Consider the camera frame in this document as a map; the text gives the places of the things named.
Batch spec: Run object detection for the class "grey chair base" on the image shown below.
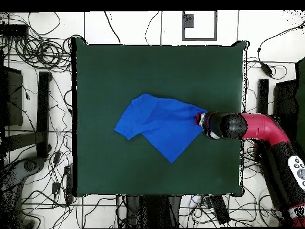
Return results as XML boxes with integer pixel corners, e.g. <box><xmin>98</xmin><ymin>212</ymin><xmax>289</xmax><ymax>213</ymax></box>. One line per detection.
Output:
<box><xmin>0</xmin><ymin>156</ymin><xmax>47</xmax><ymax>191</ymax></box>

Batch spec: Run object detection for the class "flat black box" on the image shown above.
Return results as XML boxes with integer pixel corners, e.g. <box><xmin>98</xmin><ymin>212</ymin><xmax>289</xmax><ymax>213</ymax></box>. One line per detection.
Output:
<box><xmin>0</xmin><ymin>24</ymin><xmax>29</xmax><ymax>38</ymax></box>

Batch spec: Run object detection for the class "grey floor frame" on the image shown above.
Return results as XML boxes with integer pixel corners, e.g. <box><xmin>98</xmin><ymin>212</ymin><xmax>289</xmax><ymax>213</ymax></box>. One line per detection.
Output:
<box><xmin>182</xmin><ymin>10</ymin><xmax>218</xmax><ymax>42</ymax></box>

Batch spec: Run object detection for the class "black power adapter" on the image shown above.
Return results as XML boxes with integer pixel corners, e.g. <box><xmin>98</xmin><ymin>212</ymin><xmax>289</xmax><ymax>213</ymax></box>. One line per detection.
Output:
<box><xmin>260</xmin><ymin>61</ymin><xmax>274</xmax><ymax>78</ymax></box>

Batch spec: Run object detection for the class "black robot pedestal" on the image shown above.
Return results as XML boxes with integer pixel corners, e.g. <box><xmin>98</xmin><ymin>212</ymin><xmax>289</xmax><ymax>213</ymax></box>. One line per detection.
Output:
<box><xmin>125</xmin><ymin>195</ymin><xmax>182</xmax><ymax>228</ymax></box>

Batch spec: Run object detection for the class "coil of black cables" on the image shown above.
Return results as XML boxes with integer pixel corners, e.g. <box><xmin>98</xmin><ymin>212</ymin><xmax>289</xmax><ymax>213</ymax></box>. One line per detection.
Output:
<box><xmin>14</xmin><ymin>33</ymin><xmax>73</xmax><ymax>72</ymax></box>

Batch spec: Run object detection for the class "green cloth covered table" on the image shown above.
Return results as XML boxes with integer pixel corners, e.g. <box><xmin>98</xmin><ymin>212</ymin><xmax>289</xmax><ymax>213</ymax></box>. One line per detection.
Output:
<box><xmin>294</xmin><ymin>57</ymin><xmax>305</xmax><ymax>148</ymax></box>

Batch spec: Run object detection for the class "blue laundry garment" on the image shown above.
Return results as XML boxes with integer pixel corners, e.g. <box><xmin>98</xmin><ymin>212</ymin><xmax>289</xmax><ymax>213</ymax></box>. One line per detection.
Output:
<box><xmin>113</xmin><ymin>92</ymin><xmax>208</xmax><ymax>165</ymax></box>

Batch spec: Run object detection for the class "black power strip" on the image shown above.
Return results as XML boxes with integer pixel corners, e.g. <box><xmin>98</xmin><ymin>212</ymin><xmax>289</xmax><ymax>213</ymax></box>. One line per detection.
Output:
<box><xmin>64</xmin><ymin>164</ymin><xmax>74</xmax><ymax>203</ymax></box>

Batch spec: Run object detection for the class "black monitor box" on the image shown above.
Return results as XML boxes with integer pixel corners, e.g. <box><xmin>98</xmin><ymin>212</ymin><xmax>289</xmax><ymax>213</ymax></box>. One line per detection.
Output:
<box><xmin>0</xmin><ymin>65</ymin><xmax>24</xmax><ymax>127</ymax></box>
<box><xmin>271</xmin><ymin>79</ymin><xmax>298</xmax><ymax>134</ymax></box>

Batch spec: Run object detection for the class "dark green table cloth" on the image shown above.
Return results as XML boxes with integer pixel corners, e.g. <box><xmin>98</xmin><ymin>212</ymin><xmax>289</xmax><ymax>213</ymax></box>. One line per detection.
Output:
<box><xmin>71</xmin><ymin>37</ymin><xmax>250</xmax><ymax>197</ymax></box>

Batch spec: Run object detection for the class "long black box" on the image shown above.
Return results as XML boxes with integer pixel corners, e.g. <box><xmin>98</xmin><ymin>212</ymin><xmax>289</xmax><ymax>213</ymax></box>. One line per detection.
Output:
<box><xmin>210</xmin><ymin>194</ymin><xmax>231</xmax><ymax>225</ymax></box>

